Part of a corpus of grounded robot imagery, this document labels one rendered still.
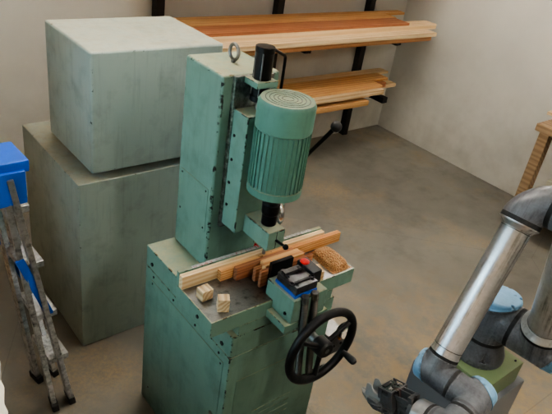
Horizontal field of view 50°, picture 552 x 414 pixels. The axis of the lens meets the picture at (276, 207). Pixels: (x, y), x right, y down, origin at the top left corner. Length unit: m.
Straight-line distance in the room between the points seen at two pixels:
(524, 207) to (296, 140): 0.65
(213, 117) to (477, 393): 1.12
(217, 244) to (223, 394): 0.51
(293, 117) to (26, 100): 2.47
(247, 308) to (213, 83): 0.70
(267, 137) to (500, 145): 3.71
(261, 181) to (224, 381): 0.69
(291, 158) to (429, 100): 3.94
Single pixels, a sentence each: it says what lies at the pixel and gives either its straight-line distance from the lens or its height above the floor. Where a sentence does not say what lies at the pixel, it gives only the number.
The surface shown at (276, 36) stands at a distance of 4.09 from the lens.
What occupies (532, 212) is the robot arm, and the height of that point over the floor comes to 1.38.
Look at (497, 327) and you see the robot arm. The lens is 2.19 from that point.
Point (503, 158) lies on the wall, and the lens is 5.26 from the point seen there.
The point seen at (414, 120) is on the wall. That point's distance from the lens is 5.73.
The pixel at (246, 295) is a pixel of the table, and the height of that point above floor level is 0.90.
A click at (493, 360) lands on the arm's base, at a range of 2.30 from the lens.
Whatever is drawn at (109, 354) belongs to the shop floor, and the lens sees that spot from 2.97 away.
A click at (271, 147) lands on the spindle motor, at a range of 1.72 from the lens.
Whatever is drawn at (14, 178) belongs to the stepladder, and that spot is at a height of 1.11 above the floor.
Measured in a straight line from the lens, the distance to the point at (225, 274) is 1.94.
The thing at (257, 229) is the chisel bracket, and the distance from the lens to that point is 1.94.
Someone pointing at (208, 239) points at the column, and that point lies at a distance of 2.08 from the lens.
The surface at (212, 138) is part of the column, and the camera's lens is 1.92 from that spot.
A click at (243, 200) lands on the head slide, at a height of 1.12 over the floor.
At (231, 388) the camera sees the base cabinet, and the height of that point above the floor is 0.57.
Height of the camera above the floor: 2.09
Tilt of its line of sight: 30 degrees down
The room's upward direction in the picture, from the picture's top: 9 degrees clockwise
